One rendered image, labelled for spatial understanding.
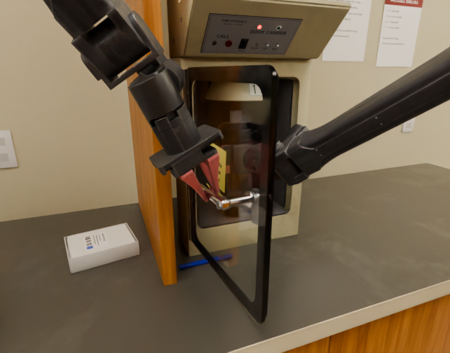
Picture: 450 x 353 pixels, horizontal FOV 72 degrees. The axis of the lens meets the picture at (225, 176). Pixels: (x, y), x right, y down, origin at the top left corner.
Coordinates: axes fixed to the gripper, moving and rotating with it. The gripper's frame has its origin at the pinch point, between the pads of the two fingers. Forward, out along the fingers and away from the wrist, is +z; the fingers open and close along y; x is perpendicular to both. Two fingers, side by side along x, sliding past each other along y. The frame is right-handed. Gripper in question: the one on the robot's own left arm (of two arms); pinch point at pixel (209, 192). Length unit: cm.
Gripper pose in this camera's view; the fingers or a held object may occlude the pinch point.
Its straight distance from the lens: 49.8
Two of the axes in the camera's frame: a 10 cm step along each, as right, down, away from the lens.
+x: 4.4, 2.8, -8.6
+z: 4.0, 8.0, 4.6
